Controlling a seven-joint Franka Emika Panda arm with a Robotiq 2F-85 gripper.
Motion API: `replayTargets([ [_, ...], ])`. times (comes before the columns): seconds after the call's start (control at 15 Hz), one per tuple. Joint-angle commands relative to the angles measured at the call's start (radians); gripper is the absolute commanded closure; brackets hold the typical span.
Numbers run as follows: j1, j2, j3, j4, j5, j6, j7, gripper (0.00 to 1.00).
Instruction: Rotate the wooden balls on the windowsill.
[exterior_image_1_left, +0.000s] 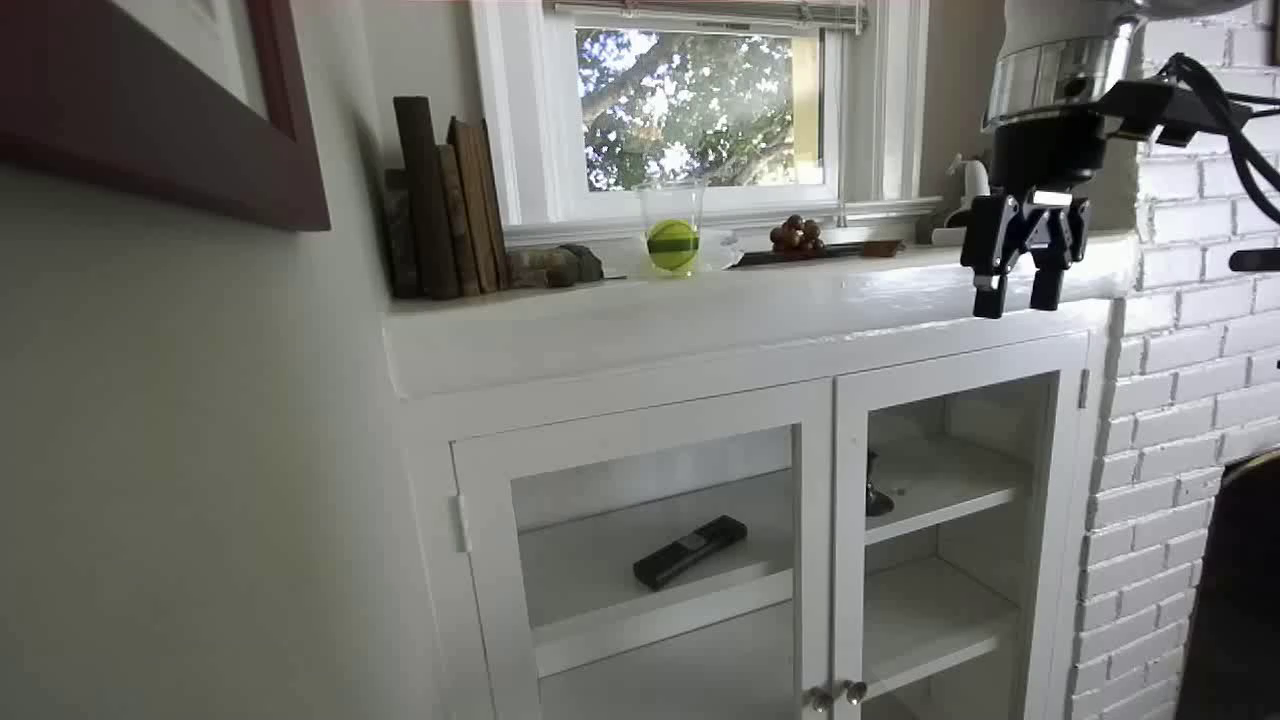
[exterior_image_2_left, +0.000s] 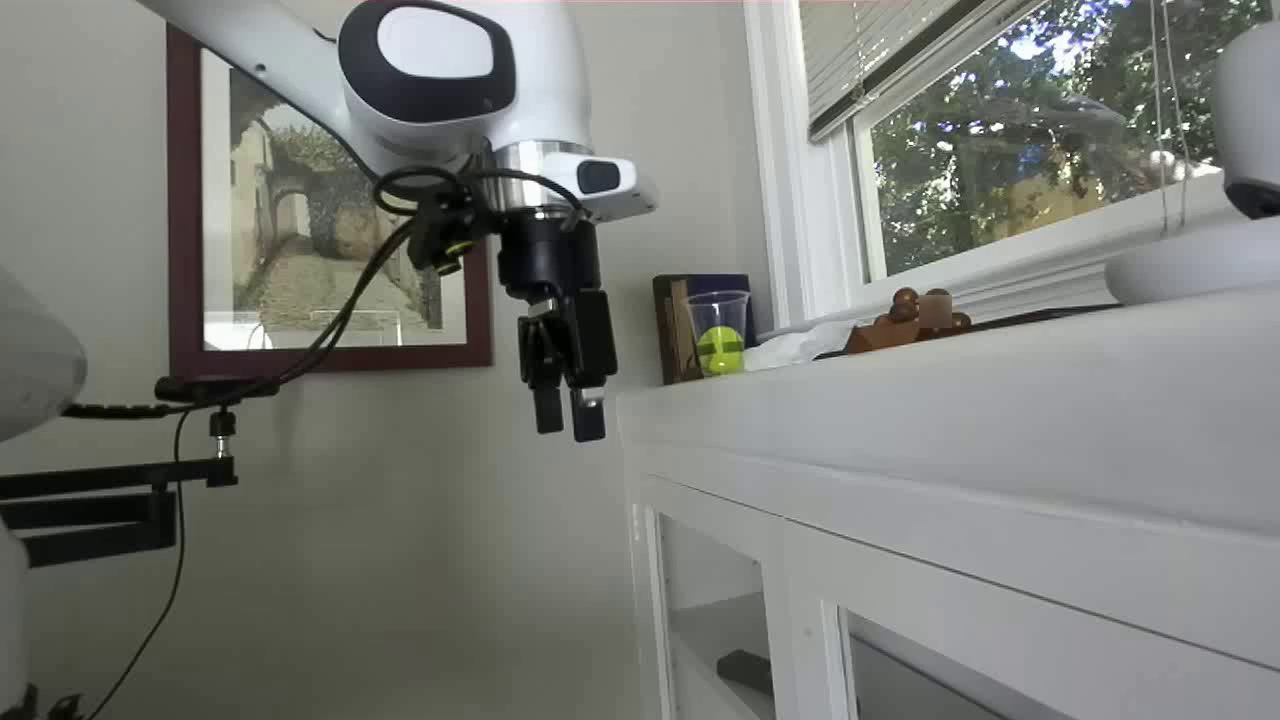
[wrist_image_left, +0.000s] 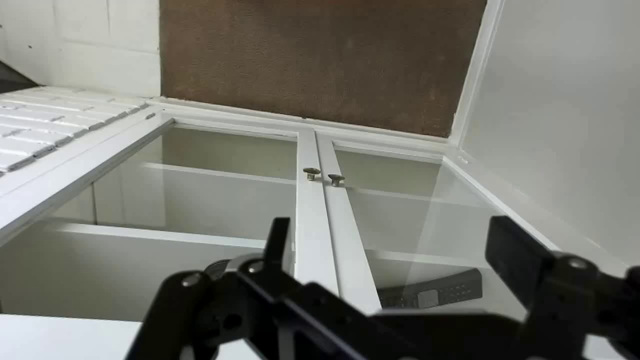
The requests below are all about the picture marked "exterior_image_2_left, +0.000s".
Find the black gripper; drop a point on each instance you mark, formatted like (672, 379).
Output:
(561, 266)

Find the dark brown upright book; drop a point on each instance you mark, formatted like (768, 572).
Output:
(671, 324)

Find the green tennis ball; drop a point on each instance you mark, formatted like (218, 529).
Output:
(721, 353)

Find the clear drinking glass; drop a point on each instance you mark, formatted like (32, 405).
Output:
(721, 315)

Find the white glass cabinet door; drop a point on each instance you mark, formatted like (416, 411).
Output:
(933, 667)
(712, 612)

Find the white built-in cabinet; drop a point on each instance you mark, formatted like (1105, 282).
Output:
(933, 453)

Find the dark red framed picture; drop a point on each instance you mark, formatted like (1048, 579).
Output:
(184, 266)

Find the white window blind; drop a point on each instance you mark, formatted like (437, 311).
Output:
(883, 52)

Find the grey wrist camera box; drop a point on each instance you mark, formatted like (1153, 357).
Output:
(603, 178)

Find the white window frame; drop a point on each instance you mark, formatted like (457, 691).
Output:
(814, 226)

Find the black stereo camera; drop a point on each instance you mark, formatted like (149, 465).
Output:
(215, 391)

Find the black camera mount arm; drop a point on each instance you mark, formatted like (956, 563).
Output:
(92, 506)

